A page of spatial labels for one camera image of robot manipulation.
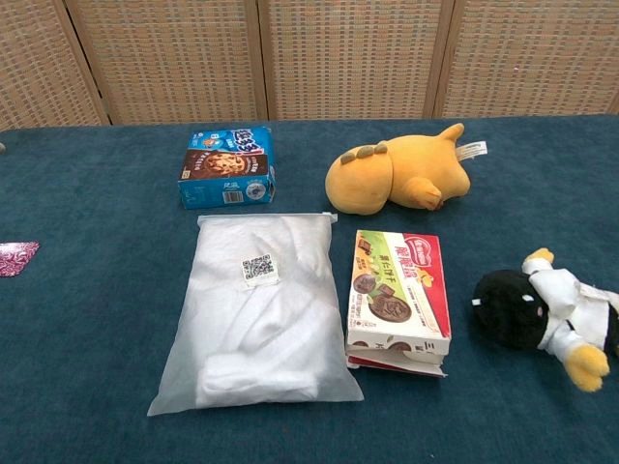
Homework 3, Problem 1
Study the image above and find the blue chocolate cookie box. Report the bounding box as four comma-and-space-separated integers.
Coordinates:
177, 126, 278, 211

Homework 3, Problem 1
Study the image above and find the blue felt table cover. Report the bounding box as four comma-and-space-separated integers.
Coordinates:
0, 113, 619, 464

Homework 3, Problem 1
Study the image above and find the frosted bag with white garment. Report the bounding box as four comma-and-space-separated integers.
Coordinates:
146, 212, 365, 418

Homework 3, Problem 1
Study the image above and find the woven rattan folding screen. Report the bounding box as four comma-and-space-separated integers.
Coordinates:
0, 0, 619, 131

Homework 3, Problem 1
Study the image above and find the yellow plush dinosaur toy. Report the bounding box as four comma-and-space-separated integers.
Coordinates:
324, 122, 489, 217

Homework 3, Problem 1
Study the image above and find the red white biscuit box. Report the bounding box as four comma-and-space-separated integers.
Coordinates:
344, 229, 453, 379

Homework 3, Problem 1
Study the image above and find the black penguin plush toy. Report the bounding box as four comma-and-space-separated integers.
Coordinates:
472, 247, 619, 393

